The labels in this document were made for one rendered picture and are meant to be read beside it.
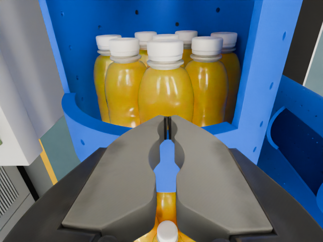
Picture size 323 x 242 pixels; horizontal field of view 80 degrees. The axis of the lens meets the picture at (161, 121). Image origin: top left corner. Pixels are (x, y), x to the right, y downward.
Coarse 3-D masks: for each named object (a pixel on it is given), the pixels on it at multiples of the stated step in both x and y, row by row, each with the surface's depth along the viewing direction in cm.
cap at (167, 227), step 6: (162, 222) 38; (168, 222) 38; (162, 228) 37; (168, 228) 37; (174, 228) 37; (162, 234) 36; (168, 234) 36; (174, 234) 36; (162, 240) 35; (168, 240) 35; (174, 240) 36
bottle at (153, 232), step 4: (156, 216) 44; (156, 220) 42; (156, 224) 42; (156, 228) 42; (152, 232) 41; (156, 232) 42; (144, 236) 40; (148, 236) 40; (152, 236) 41; (136, 240) 41; (140, 240) 41; (144, 240) 41; (148, 240) 41; (152, 240) 41
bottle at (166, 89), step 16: (160, 64) 20; (176, 64) 20; (144, 80) 21; (160, 80) 20; (176, 80) 20; (144, 96) 21; (160, 96) 20; (176, 96) 21; (192, 96) 22; (144, 112) 22; (160, 112) 21; (176, 112) 21; (192, 112) 23
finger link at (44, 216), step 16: (96, 160) 8; (64, 176) 8; (80, 176) 8; (48, 192) 7; (64, 192) 7; (32, 208) 6; (48, 208) 6; (64, 208) 6; (16, 224) 6; (32, 224) 6; (48, 224) 6; (16, 240) 5; (32, 240) 5; (48, 240) 5; (64, 240) 5; (80, 240) 5; (96, 240) 6
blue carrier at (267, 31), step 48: (48, 0) 22; (96, 0) 31; (144, 0) 35; (192, 0) 34; (240, 0) 29; (288, 0) 14; (96, 48) 33; (240, 48) 32; (288, 48) 18; (96, 96) 35; (240, 96) 16; (96, 144) 19; (240, 144) 19
